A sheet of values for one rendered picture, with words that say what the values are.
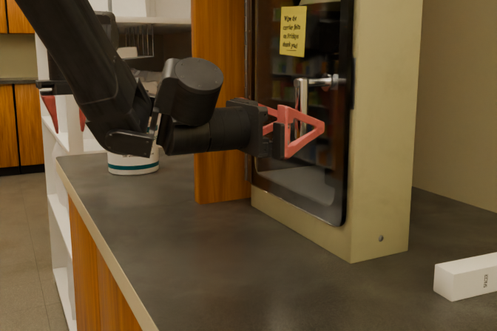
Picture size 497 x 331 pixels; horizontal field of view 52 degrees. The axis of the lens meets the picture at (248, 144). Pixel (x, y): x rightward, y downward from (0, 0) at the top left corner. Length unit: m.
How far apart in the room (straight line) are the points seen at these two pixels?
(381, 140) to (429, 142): 0.48
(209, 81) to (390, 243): 0.39
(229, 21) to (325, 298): 0.57
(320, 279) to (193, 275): 0.17
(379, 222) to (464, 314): 0.18
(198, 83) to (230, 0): 0.47
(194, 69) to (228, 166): 0.48
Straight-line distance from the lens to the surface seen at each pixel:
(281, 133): 0.62
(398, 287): 0.71
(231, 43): 1.01
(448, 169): 1.18
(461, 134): 1.15
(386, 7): 0.73
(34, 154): 5.66
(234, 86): 1.02
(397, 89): 0.75
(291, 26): 0.82
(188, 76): 0.57
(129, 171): 1.29
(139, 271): 0.74
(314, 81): 0.72
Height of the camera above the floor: 1.24
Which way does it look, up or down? 10 degrees down
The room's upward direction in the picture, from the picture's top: straight up
